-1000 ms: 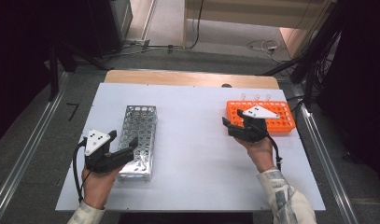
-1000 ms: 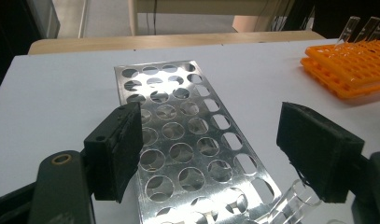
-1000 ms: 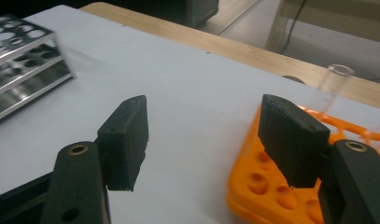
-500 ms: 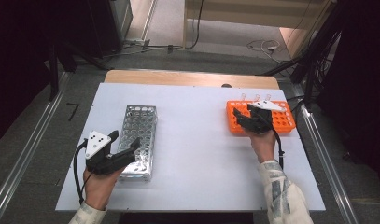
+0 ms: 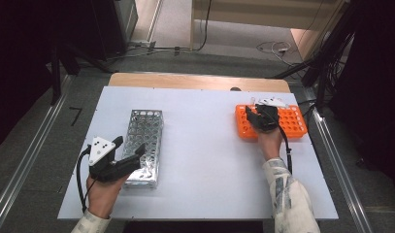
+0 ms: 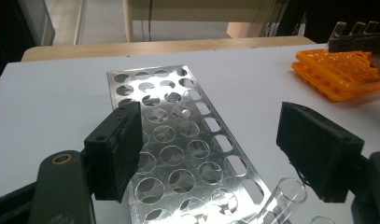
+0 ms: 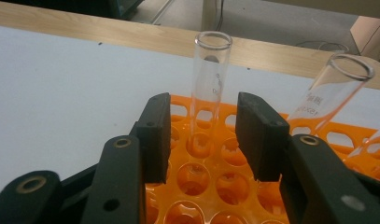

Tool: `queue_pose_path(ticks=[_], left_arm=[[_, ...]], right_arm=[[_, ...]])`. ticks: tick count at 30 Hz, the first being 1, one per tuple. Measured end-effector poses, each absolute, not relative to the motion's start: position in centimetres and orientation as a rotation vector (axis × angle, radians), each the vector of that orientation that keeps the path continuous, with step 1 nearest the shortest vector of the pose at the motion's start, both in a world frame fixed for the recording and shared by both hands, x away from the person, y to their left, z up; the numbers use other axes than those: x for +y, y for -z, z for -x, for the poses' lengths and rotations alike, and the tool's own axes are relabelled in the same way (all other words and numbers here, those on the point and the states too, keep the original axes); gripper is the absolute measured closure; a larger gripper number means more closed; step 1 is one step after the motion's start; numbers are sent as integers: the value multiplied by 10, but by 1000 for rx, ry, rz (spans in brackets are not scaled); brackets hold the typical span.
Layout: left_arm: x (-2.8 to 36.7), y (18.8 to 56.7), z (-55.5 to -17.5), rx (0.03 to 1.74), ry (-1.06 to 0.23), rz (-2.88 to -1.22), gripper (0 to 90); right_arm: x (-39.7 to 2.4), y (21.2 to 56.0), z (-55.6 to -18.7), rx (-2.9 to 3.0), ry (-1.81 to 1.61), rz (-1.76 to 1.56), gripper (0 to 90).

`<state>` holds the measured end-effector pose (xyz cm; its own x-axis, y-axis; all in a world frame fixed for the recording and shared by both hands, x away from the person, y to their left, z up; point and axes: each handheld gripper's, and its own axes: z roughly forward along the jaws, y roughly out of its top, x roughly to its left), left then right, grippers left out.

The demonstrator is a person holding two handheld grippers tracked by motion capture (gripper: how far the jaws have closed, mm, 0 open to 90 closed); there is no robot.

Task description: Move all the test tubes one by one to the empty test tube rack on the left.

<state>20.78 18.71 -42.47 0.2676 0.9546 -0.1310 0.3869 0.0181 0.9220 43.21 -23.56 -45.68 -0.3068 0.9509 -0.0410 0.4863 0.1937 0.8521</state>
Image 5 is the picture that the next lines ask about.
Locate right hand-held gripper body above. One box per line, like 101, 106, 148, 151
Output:
254, 97, 289, 132

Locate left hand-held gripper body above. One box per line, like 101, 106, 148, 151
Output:
87, 136, 135, 183

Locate orange test tube rack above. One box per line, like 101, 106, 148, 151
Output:
234, 104, 309, 140

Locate metal test tube rack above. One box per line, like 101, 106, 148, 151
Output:
121, 109, 165, 189

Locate person's right hand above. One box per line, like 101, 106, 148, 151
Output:
256, 125, 283, 162

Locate person's left hand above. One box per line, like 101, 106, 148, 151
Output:
85, 174, 130, 219

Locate white board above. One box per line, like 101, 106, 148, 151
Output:
57, 85, 339, 221

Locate black metal stand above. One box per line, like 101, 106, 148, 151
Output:
272, 0, 354, 111
49, 42, 115, 106

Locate beige wooden cabinet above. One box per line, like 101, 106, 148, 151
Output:
189, 0, 351, 61

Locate black cabinet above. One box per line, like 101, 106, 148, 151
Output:
91, 0, 139, 61

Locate dark curtain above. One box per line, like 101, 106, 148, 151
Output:
329, 0, 395, 195
0, 0, 96, 150

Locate right hand-held gripper cable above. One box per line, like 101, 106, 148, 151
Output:
276, 111, 294, 176

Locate hand-held gripper cable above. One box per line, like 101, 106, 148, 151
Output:
276, 111, 294, 176
76, 145, 92, 214

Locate left hand-held gripper cable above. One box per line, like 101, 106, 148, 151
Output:
76, 145, 92, 214

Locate white cable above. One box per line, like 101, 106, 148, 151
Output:
256, 40, 293, 66

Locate aluminium rail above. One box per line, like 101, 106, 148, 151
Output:
303, 86, 374, 233
0, 74, 73, 233

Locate black hanging cable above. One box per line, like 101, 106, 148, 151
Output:
191, 0, 213, 52

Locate black floor cables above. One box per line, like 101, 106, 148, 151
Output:
107, 40, 191, 61

